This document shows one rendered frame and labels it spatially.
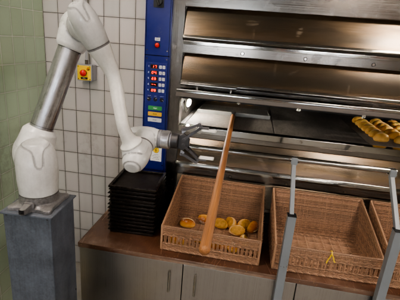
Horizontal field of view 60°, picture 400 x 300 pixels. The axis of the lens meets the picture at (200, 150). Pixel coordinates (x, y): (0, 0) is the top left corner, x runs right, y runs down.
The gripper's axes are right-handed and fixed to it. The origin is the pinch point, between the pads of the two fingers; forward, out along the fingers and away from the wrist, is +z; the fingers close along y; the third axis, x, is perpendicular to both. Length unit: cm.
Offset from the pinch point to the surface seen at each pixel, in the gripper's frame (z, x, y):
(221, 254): 10, -6, 63
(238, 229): 18, -30, 60
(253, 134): 21, -55, 7
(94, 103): -85, -57, -1
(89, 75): -84, -49, -21
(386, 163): 102, -56, 15
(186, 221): -15, -31, 60
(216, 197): 7.1, 48.5, 3.9
